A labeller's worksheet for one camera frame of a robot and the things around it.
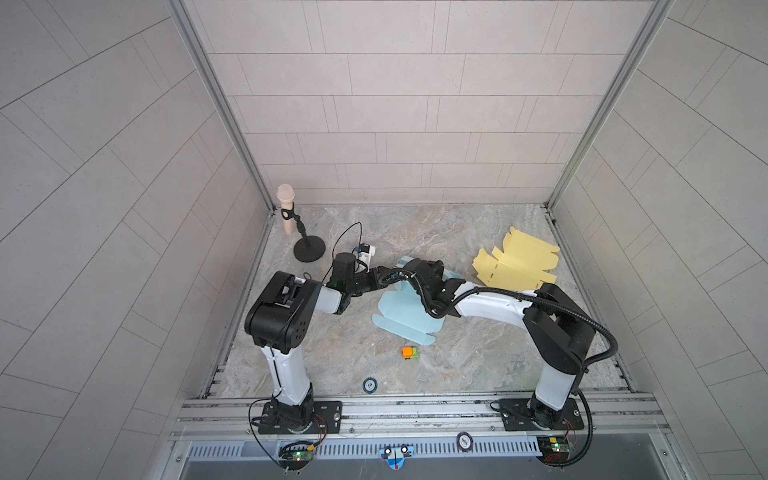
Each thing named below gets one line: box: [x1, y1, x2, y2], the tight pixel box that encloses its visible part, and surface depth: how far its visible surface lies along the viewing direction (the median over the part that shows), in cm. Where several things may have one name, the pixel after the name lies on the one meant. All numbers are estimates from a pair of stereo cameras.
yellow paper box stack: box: [472, 226, 560, 291], surface depth 102 cm
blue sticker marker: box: [379, 445, 415, 471], surface depth 66 cm
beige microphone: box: [277, 183, 295, 235], surface depth 86 cm
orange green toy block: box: [401, 346, 420, 360], surface depth 80 cm
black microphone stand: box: [281, 202, 326, 263], surface depth 104 cm
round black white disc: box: [456, 431, 474, 453], surface depth 69 cm
